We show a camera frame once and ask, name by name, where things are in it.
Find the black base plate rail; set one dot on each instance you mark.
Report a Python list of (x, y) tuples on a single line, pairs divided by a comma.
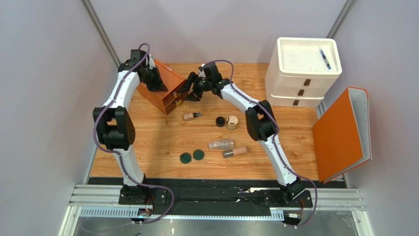
[(265, 197)]

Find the orange ring binder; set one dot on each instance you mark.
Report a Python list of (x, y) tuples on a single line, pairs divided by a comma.
[(342, 135)]

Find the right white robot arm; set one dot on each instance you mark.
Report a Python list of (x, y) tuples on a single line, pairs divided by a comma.
[(260, 122)]

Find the clear glitter bottle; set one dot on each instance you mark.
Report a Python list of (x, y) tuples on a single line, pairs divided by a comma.
[(222, 144)]

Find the beige bottle grey cap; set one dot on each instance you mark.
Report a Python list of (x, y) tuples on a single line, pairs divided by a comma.
[(235, 151)]

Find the white three-drawer cabinet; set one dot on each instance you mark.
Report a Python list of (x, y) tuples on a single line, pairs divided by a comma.
[(297, 75)]

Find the black round jar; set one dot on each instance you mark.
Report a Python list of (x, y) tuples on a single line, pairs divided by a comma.
[(220, 121)]

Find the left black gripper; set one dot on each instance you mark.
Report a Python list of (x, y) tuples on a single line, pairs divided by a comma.
[(158, 86)]

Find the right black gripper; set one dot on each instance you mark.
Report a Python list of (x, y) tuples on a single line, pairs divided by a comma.
[(194, 86)]

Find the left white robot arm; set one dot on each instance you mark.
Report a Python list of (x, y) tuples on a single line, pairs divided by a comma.
[(113, 130)]

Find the green round compact right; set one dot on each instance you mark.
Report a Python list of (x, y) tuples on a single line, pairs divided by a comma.
[(198, 154)]

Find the orange drawer box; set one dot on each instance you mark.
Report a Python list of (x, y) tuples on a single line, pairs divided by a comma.
[(165, 101)]

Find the green round compact left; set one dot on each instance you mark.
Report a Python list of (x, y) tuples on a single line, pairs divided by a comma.
[(185, 157)]

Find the blue pen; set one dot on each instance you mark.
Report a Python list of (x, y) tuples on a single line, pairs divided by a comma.
[(325, 59)]

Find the gold lid cream jar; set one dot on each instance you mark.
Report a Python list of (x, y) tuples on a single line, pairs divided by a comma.
[(232, 122)]

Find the green round compact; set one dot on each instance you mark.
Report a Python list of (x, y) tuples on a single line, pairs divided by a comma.
[(185, 157), (198, 154)]

